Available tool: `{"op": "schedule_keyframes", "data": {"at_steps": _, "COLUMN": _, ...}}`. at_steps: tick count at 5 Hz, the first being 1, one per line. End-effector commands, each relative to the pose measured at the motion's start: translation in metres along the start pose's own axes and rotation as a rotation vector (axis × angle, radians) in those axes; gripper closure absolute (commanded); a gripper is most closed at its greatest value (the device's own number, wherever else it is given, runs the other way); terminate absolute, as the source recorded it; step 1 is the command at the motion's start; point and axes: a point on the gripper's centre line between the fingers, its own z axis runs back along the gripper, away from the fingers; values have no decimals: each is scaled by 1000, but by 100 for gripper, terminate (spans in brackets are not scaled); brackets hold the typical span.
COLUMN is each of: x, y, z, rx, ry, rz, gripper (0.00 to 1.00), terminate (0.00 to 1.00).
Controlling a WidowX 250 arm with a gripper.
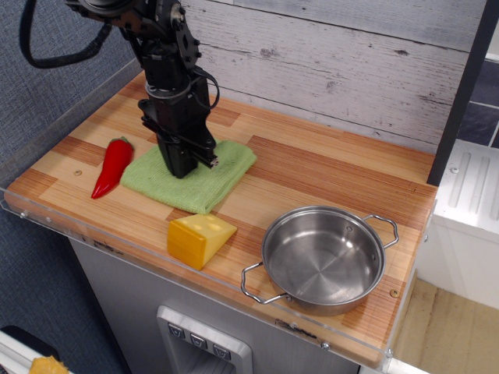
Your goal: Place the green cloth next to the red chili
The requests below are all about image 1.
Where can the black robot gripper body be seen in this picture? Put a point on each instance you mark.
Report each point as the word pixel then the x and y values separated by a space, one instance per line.
pixel 178 102

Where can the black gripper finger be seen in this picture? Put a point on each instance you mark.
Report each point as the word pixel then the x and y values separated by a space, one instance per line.
pixel 179 161

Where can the green cloth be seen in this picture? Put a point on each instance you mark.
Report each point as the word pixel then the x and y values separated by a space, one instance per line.
pixel 198 192

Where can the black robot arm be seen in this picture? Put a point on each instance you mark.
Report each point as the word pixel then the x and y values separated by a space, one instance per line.
pixel 138 21

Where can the red toy chili pepper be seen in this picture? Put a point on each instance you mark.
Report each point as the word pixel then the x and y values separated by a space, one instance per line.
pixel 118 156

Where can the yellow toy cheese wedge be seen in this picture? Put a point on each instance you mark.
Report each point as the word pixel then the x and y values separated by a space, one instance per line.
pixel 194 240

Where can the grey cabinet with dispenser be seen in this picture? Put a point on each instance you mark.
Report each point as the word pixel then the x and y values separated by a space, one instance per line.
pixel 130 296

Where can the stainless steel pot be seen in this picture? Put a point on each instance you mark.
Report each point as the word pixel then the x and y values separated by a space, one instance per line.
pixel 323 260

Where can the white toy sink counter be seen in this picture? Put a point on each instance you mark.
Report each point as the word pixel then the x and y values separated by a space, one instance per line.
pixel 459 252

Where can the dark grey right post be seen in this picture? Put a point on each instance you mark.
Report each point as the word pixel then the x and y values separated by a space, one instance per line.
pixel 477 55

